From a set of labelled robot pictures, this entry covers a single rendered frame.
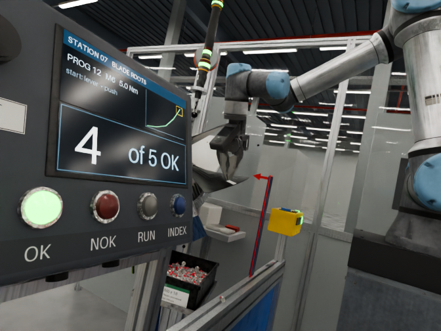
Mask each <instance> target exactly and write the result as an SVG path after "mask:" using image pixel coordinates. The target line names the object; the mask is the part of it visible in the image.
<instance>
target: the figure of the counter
mask: <svg viewBox="0 0 441 331"><path fill-rule="evenodd" d="M115 122H116V121H115V120H113V119H110V118H107V117H104V116H101V115H98V114H95V113H92V112H90V111H87V110H84V109H81V108H78V107H75V106H72V105H69V104H66V103H64V102H60V101H59V111H58V132H57V142H56V163H55V171H57V172H64V173H76V174H82V175H94V176H101V177H114V144H115Z"/></svg>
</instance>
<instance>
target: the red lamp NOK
mask: <svg viewBox="0 0 441 331"><path fill-rule="evenodd" d="M90 212H91V215H92V217H93V219H94V220H95V221H96V222H97V223H100V224H105V223H109V222H111V221H113V220H114V219H115V218H116V217H117V215H118V213H119V200H118V197H117V196H116V194H115V193H113V192H112V191H109V190H101V191H98V192H97V193H96V194H95V195H94V196H93V198H92V200H91V204H90Z"/></svg>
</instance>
